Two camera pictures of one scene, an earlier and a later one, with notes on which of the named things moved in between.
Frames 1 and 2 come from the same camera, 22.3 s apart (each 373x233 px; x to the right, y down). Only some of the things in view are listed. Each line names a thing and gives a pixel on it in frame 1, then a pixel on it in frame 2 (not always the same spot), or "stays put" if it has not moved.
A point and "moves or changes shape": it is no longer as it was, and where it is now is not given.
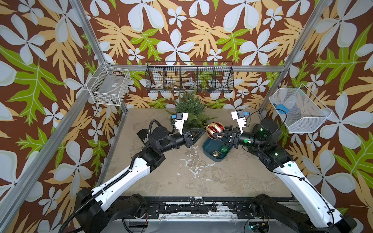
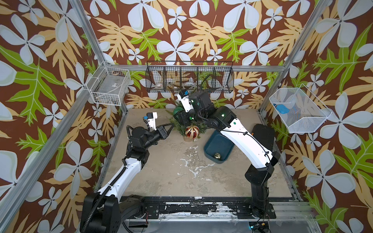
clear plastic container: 300,111 stays put
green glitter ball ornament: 224,150 → 177,109
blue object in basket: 281,107 stays put
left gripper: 187,138 → 162,134
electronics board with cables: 259,226 stays put
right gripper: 234,138 → 183,118
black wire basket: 205,76 stays put
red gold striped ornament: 214,127 moves or changes shape
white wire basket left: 109,85 stays put
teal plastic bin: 215,149 stays put
